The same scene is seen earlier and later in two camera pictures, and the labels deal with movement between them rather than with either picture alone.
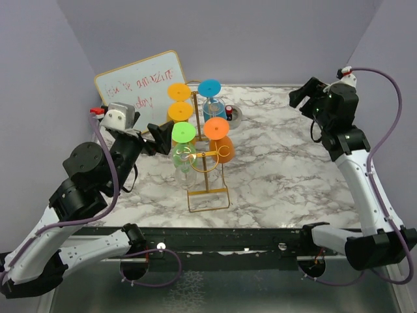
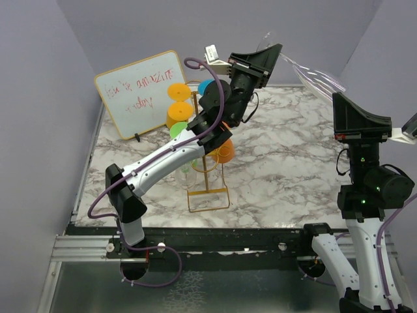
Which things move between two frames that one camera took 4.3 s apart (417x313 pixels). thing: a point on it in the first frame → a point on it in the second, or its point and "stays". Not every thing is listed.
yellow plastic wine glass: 178,92 stays
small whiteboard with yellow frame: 144,83 stays
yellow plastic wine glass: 180,111 stays
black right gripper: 314,89 → 352,124
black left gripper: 163,135 → 256,64
